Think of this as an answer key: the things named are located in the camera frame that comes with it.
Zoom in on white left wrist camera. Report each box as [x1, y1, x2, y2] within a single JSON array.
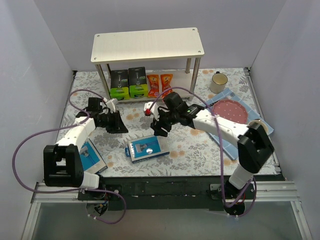
[[102, 97, 118, 113]]

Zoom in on floral tablecloth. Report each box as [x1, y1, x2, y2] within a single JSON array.
[[72, 68, 258, 177]]

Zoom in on painted ceramic mug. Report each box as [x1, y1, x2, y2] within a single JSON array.
[[248, 119, 269, 135]]

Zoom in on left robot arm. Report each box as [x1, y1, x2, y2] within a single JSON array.
[[43, 97, 128, 200]]

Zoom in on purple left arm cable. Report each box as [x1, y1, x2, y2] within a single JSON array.
[[11, 89, 128, 225]]

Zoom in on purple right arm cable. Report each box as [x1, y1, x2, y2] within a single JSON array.
[[148, 86, 258, 218]]

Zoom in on blue checkered placemat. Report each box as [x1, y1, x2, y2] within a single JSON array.
[[204, 87, 275, 161]]

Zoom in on silver fork black handle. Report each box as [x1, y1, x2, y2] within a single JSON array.
[[203, 92, 236, 109]]

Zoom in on white two-tier shelf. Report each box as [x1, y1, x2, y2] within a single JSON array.
[[91, 27, 205, 97]]

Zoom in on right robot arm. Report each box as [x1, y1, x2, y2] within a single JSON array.
[[143, 92, 275, 199]]

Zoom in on pink polka dot plate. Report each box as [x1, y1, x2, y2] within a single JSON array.
[[212, 99, 248, 124]]

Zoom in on cream enamel mug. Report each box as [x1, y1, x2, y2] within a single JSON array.
[[209, 71, 228, 94]]

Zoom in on blue Harry's razor box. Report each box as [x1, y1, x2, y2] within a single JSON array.
[[124, 135, 170, 164]]

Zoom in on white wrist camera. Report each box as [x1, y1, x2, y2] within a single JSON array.
[[143, 101, 160, 121], [102, 97, 118, 113]]

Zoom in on orange razor packet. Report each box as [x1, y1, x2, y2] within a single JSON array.
[[160, 73, 173, 98], [147, 74, 160, 98]]

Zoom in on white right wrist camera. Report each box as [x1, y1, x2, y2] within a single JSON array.
[[143, 101, 160, 121]]

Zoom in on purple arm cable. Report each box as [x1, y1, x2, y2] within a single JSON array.
[[11, 89, 128, 225], [148, 86, 258, 218]]

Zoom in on black green razor box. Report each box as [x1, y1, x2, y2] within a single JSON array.
[[128, 66, 148, 99], [109, 69, 130, 100]]

